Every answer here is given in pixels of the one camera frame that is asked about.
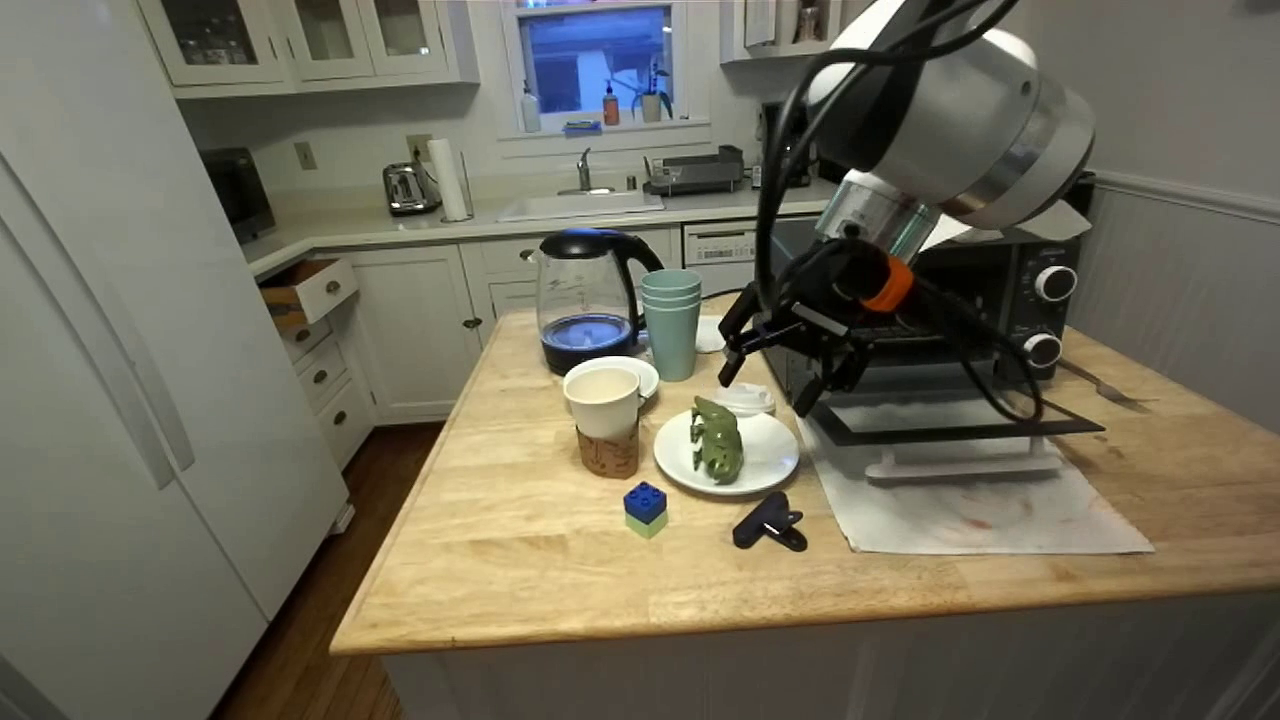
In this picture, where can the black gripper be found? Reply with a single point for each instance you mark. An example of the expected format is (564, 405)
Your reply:
(832, 297)

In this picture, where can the green reptile toy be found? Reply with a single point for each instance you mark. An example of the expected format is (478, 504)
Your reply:
(716, 440)

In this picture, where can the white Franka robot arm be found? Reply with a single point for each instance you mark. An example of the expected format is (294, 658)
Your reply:
(961, 120)

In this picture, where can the white paper plate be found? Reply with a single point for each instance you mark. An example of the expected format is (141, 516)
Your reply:
(767, 461)

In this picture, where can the black toaster oven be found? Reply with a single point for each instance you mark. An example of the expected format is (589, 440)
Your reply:
(987, 334)

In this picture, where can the small white container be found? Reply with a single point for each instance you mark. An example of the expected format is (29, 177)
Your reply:
(709, 334)

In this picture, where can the teal stacked cups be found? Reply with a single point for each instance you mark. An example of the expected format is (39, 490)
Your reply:
(668, 327)

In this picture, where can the black clip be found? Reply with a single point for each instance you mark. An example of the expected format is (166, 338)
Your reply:
(770, 523)

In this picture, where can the white mug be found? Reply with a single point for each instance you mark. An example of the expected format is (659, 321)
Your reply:
(601, 398)

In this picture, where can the glass electric kettle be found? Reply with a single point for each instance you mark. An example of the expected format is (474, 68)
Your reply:
(584, 303)

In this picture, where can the blue green sponge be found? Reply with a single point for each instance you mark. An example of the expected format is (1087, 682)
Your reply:
(645, 511)

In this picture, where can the white stained mat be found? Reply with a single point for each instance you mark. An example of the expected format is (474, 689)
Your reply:
(973, 515)

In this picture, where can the sink faucet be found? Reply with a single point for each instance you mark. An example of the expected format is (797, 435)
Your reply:
(584, 167)

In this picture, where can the orange soap bottle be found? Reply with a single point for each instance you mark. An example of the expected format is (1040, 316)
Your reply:
(608, 106)

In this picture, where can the white kitchen island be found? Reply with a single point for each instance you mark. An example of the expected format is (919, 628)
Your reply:
(826, 662)

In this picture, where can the kitchen window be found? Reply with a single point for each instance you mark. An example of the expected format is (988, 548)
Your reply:
(594, 63)

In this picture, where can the white base cabinets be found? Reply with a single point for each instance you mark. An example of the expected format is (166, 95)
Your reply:
(427, 321)

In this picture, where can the paper towel roll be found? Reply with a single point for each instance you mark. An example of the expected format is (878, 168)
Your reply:
(451, 177)

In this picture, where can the silver toaster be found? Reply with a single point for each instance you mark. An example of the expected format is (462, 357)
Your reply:
(409, 190)

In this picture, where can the open white drawer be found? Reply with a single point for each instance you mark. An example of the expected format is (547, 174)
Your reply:
(309, 289)

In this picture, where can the black countertop appliance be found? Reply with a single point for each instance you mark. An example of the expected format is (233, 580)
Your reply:
(243, 192)

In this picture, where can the white refrigerator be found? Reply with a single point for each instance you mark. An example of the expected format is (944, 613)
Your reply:
(121, 387)

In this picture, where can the small white wall cabinet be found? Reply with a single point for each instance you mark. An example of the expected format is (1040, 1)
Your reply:
(767, 25)

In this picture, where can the white glass-door wall cabinets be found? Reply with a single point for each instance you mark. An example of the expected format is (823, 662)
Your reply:
(306, 40)

